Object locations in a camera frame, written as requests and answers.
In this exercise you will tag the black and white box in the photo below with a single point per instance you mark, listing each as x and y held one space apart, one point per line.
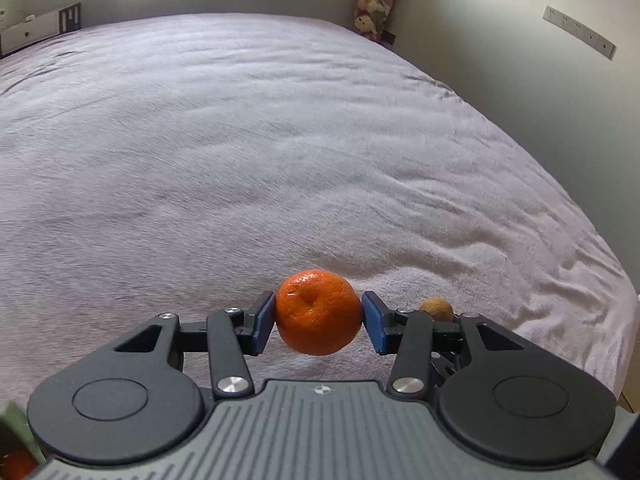
70 16

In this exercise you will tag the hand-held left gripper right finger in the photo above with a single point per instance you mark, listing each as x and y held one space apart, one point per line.
374 322

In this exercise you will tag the orange mandarin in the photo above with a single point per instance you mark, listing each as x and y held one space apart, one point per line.
319 312
17 465

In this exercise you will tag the green object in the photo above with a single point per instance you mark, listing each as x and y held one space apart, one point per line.
14 427

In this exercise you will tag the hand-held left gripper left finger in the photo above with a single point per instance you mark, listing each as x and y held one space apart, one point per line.
263 322

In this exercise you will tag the white wall socket strip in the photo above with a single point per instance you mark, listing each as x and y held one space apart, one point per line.
580 32

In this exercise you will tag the small black object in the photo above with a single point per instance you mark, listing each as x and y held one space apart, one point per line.
389 38

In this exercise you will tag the white cabinet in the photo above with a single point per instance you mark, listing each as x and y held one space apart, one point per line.
27 32

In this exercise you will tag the small brown round fruit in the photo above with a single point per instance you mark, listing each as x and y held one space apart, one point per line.
436 308

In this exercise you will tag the pink fleece blanket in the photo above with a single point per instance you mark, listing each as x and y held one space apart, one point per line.
200 160

